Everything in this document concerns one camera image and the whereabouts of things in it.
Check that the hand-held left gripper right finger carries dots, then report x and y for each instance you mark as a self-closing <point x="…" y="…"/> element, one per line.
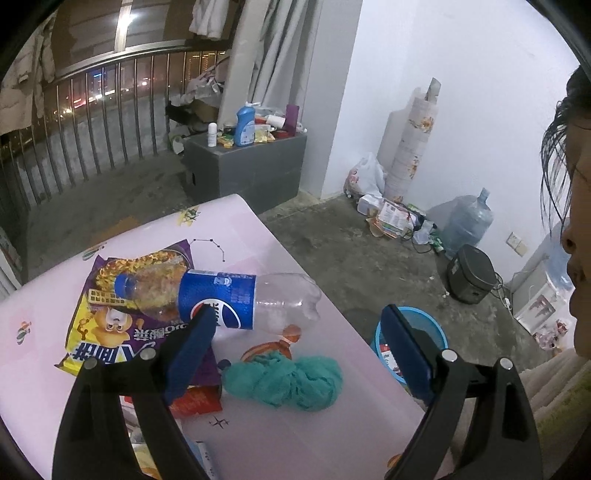
<point x="406" y="350"/>

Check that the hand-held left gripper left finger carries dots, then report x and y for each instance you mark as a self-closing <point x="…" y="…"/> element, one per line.
<point x="194" y="353"/>

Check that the blue plastic bin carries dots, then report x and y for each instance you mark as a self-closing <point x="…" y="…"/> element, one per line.
<point x="376" y="344"/>

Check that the purple yellow snack bag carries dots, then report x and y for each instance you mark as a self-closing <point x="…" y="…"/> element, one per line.
<point x="111" y="332"/>

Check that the clear plastic bottle blue label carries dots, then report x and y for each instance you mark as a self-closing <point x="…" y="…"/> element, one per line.
<point x="286" y="300"/>

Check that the red snack packet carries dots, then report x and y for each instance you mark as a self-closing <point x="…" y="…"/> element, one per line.
<point x="198" y="404"/>

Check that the black rice cooker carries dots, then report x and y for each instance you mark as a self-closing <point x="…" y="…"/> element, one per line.
<point x="471" y="274"/>

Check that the teal mesh bag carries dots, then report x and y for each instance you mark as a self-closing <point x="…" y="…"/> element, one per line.
<point x="295" y="383"/>

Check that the pile of leaflets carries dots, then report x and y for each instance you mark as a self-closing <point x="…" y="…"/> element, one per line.
<point x="392" y="217"/>

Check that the white appliance box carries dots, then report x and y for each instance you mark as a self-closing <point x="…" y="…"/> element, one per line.
<point x="535" y="295"/>

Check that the blue water jug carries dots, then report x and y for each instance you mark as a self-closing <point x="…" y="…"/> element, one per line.
<point x="468" y="221"/>

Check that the person's light sweater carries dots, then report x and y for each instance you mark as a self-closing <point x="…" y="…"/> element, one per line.
<point x="563" y="415"/>

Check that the white plastic bag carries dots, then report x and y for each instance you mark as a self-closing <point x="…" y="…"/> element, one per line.
<point x="367" y="177"/>

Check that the grey cabinet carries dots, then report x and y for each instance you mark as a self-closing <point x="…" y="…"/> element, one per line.
<point x="249" y="166"/>

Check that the green white bag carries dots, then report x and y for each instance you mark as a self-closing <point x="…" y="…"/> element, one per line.
<point x="176" y="144"/>

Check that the printed paper roll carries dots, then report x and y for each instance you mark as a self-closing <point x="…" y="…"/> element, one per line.
<point x="413" y="138"/>

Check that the small white bottle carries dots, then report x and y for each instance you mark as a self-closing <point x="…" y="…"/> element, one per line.
<point x="213" y="136"/>

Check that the person's head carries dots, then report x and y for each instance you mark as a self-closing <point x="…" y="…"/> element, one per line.
<point x="577" y="207"/>

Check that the pile of snack packets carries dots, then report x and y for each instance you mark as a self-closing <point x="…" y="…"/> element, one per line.
<point x="263" y="134"/>

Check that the blue detergent bottle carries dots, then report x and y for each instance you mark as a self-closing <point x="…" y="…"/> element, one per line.
<point x="244" y="127"/>

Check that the metal balcony railing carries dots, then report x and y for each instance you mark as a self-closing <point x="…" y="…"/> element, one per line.
<point x="115" y="115"/>

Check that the purple cup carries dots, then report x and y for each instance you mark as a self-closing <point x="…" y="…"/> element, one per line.
<point x="292" y="120"/>

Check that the cardboard box with bags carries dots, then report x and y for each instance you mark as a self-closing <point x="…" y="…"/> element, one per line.
<point x="198" y="99"/>

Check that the grey curtain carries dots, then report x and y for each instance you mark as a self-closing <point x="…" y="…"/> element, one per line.
<point x="272" y="55"/>

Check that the beige hanging coat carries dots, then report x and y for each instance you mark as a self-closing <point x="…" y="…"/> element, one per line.
<point x="23" y="78"/>

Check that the white hanging garment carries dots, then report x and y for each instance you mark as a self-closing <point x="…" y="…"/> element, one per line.
<point x="210" y="18"/>

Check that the wall socket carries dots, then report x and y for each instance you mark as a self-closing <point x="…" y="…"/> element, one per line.
<point x="517" y="244"/>

